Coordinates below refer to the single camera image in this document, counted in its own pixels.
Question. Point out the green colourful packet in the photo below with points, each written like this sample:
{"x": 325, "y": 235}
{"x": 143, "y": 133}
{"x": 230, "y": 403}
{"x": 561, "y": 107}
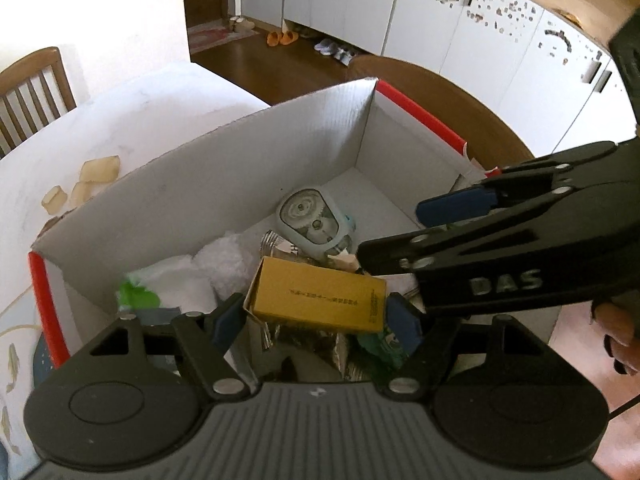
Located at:
{"x": 385, "y": 346}

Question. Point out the wooden chair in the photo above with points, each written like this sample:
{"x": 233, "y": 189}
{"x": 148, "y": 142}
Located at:
{"x": 34, "y": 92}

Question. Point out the round blue placemat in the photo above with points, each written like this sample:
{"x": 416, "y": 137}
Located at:
{"x": 42, "y": 365}

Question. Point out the person's right hand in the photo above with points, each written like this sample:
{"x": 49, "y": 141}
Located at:
{"x": 620, "y": 340}

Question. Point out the red white cardboard box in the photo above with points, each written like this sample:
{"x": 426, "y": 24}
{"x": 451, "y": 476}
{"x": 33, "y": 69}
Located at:
{"x": 375, "y": 151}

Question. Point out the clear plastic bag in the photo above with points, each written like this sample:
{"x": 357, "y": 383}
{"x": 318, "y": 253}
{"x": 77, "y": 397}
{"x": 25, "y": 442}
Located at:
{"x": 230, "y": 262}

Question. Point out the white gear case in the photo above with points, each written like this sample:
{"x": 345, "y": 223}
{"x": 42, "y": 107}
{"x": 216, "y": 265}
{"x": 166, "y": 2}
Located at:
{"x": 312, "y": 221}

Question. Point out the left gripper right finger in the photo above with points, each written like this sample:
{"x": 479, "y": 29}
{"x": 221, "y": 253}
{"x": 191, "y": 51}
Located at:
{"x": 432, "y": 343}

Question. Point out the white cabinet wall unit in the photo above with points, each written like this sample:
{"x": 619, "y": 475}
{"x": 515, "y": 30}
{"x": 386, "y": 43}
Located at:
{"x": 542, "y": 66}

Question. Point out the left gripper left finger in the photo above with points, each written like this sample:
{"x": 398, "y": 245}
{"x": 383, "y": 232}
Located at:
{"x": 203, "y": 339}

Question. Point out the tan wooden block pair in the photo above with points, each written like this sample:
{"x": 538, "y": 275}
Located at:
{"x": 93, "y": 173}

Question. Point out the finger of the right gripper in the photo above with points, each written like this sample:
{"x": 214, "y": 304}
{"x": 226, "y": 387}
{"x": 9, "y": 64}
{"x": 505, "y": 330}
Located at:
{"x": 508, "y": 186}
{"x": 534, "y": 238}

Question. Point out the white tissue pack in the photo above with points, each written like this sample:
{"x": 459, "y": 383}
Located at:
{"x": 174, "y": 286}

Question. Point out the yellow cardboard box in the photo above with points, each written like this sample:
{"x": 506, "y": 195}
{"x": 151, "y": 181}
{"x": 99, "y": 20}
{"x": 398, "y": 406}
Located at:
{"x": 297, "y": 294}

